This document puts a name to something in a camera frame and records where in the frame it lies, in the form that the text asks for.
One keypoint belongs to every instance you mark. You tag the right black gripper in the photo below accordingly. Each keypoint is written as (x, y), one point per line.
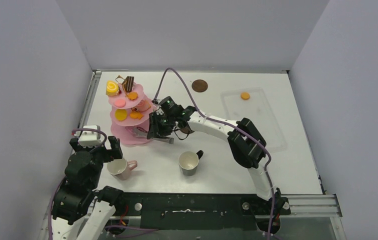
(155, 126)

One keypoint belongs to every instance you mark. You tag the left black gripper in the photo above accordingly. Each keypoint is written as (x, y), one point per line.
(115, 152)

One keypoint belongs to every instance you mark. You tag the pink green cube cake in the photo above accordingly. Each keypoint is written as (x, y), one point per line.
(136, 132)

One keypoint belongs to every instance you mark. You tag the metal serving tongs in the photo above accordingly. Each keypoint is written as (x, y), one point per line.
(164, 139)

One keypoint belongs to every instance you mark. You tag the orange flower cookie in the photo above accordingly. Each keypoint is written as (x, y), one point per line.
(136, 115)

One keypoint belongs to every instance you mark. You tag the yellow round cake slice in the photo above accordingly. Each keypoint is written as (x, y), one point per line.
(121, 115)

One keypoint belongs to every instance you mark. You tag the dark wooden coaster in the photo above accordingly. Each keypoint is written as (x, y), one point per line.
(186, 130)
(199, 85)

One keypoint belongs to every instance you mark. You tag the orange scalloped cookie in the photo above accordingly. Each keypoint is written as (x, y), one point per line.
(132, 95)

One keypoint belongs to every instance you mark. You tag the black mug white inside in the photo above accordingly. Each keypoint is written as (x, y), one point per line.
(188, 162)

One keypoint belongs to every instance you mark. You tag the pink round macaron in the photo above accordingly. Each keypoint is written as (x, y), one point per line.
(120, 103)

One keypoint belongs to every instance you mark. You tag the chocolate layered cake slice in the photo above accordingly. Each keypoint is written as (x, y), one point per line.
(128, 84)

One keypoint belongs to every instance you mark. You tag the yellow swirl roll cake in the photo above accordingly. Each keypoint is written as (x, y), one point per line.
(112, 88)

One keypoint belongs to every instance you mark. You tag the orange round macaron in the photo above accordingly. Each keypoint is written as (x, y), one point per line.
(245, 96)

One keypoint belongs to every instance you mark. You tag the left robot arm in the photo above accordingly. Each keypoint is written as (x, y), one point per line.
(76, 211)

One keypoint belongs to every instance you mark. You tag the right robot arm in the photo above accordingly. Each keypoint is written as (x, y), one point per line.
(247, 145)

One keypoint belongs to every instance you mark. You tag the pink teacup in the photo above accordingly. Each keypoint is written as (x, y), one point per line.
(121, 168)

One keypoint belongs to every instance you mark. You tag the pink three-tier cake stand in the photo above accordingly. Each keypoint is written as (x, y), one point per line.
(130, 110)

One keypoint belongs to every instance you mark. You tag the clear plastic tray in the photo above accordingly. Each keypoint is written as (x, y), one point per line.
(258, 110)

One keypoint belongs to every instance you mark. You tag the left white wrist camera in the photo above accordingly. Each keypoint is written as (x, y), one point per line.
(88, 139)

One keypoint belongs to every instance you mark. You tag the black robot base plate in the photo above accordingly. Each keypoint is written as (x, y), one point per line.
(198, 211)

